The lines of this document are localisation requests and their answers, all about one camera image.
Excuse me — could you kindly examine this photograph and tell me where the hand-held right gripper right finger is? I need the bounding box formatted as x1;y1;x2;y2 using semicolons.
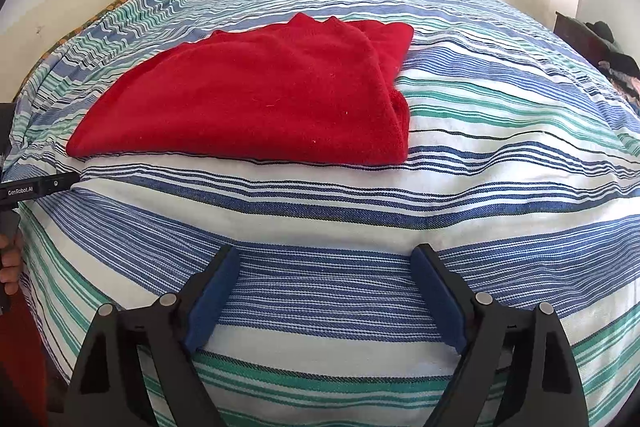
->
409;243;586;427

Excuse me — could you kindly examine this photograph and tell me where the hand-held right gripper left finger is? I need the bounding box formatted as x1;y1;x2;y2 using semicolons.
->
65;245;242;427

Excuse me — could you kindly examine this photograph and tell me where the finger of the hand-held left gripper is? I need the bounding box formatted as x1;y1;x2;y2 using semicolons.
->
38;172;81;196

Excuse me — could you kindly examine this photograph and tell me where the red sweater with white rabbit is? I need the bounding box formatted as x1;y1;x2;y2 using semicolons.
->
66;13;415;166

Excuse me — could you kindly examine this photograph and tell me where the pile of clothes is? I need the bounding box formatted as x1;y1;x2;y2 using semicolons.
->
582;21;640;118

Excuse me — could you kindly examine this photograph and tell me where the person's left hand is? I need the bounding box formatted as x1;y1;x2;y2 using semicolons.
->
0;229;24;289

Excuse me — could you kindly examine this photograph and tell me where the striped blue green bedspread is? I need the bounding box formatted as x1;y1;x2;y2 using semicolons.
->
12;0;640;427

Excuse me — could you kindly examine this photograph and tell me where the orange patterned sheet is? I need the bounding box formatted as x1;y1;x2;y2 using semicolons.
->
22;0;167;78

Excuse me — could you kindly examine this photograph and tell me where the dark wooden cabinet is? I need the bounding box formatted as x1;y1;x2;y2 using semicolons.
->
554;11;601;58

